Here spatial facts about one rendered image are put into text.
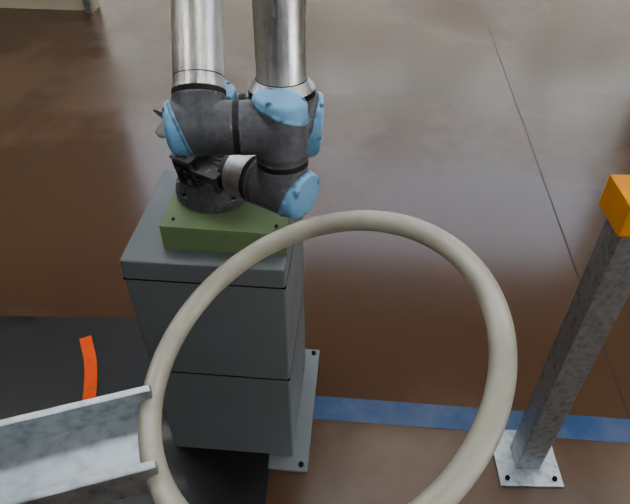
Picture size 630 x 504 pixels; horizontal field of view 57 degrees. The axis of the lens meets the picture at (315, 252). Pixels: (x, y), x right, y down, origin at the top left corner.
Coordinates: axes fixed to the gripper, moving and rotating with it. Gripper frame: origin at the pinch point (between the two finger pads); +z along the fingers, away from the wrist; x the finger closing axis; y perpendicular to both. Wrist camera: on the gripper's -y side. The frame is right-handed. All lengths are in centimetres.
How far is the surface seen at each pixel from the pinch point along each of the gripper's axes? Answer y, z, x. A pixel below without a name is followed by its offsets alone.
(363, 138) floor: -172, 70, 146
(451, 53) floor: -313, 80, 170
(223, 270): 24.6, -37.7, -4.8
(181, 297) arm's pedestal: 12.9, 1.7, 40.9
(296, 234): 15.0, -44.9, -7.0
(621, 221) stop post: -40, -83, 24
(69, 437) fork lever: 55, -35, -2
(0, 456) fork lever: 61, -30, -3
